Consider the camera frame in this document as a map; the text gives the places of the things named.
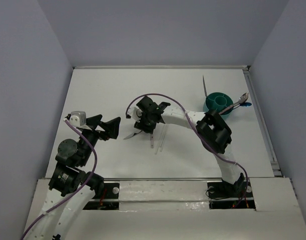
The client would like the knife with pink handle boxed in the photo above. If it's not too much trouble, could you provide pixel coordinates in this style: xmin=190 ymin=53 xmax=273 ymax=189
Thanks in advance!
xmin=123 ymin=130 xmax=142 ymax=140

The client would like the fork with pink handle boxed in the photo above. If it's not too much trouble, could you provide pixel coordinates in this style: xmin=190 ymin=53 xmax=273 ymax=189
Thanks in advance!
xmin=202 ymin=75 xmax=208 ymax=98

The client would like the silver spoon pink handle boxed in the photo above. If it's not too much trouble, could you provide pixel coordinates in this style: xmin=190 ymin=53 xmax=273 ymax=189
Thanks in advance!
xmin=219 ymin=92 xmax=249 ymax=115

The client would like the blue spoon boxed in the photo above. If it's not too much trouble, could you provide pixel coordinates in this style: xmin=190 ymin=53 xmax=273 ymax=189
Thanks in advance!
xmin=240 ymin=102 xmax=252 ymax=107

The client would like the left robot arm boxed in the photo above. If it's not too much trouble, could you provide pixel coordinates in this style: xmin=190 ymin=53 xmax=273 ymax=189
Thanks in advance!
xmin=21 ymin=111 xmax=121 ymax=240

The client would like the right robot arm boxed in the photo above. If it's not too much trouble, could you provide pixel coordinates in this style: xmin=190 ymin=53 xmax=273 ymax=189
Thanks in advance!
xmin=126 ymin=95 xmax=245 ymax=196

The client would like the white chopstick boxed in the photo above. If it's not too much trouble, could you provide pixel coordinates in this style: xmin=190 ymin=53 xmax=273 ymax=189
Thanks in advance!
xmin=160 ymin=124 xmax=168 ymax=152
xmin=155 ymin=124 xmax=167 ymax=155

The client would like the teal round utensil holder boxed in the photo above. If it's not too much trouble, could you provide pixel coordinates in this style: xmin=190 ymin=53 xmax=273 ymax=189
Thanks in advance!
xmin=202 ymin=92 xmax=233 ymax=113

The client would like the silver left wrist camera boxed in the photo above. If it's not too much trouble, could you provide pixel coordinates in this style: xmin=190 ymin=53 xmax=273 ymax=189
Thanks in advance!
xmin=65 ymin=110 xmax=87 ymax=127

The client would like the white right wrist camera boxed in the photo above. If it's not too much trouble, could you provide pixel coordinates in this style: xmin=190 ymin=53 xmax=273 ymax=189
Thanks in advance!
xmin=126 ymin=107 xmax=142 ymax=122

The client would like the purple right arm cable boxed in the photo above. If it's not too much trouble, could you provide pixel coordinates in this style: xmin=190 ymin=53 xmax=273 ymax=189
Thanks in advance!
xmin=125 ymin=92 xmax=249 ymax=208

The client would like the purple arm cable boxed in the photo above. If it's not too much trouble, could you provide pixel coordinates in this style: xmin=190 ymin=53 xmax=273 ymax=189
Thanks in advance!
xmin=21 ymin=119 xmax=98 ymax=240
xmin=125 ymin=92 xmax=249 ymax=208

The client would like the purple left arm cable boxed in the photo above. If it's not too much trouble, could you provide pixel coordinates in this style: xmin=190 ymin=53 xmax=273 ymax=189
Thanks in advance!
xmin=21 ymin=119 xmax=98 ymax=240

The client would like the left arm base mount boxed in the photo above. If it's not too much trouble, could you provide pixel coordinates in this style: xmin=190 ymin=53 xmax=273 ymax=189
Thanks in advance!
xmin=83 ymin=181 xmax=120 ymax=211

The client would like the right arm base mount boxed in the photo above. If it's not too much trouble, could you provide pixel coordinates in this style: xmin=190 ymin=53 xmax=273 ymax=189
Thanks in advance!
xmin=205 ymin=181 xmax=256 ymax=210

